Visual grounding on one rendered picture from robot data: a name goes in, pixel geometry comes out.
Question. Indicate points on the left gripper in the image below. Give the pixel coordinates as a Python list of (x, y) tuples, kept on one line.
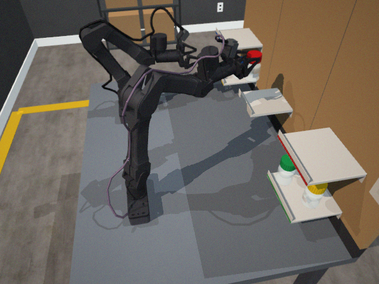
[(177, 55)]

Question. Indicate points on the clear glass bottle with yellow cap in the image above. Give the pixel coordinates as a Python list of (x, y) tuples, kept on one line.
[(312, 195)]

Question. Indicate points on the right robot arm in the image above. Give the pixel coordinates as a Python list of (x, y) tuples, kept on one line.
[(145, 102)]

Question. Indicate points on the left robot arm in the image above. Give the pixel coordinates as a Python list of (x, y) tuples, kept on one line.
[(92, 36)]

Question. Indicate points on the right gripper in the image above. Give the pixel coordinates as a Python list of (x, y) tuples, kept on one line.
[(232, 66)]

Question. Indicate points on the clear bottle with red cap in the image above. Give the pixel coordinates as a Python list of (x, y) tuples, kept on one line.
[(254, 74)]

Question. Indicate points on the clear bottle with green cap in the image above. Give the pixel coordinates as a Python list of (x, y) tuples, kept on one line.
[(286, 171)]

